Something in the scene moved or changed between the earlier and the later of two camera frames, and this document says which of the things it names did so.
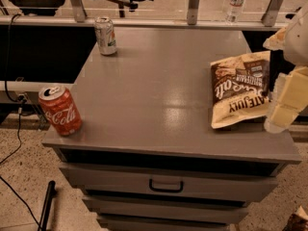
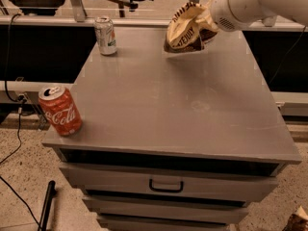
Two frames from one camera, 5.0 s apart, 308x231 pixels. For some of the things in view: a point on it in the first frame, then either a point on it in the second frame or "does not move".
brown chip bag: (241, 88) → (191, 27)
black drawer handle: (166, 190) does not move
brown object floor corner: (297, 221) does not move
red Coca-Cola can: (61, 110) does not move
